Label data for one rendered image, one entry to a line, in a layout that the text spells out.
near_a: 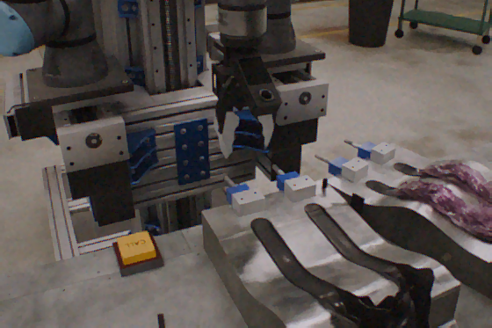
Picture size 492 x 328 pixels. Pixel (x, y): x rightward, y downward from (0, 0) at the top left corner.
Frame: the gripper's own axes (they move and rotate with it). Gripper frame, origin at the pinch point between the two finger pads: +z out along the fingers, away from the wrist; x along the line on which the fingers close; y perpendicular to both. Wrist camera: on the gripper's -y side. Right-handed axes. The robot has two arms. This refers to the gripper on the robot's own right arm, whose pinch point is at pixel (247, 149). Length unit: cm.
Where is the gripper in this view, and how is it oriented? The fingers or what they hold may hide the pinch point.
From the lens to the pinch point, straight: 81.7
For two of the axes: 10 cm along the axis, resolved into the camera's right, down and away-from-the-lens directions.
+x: -9.1, 2.0, -3.5
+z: 0.0, 8.7, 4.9
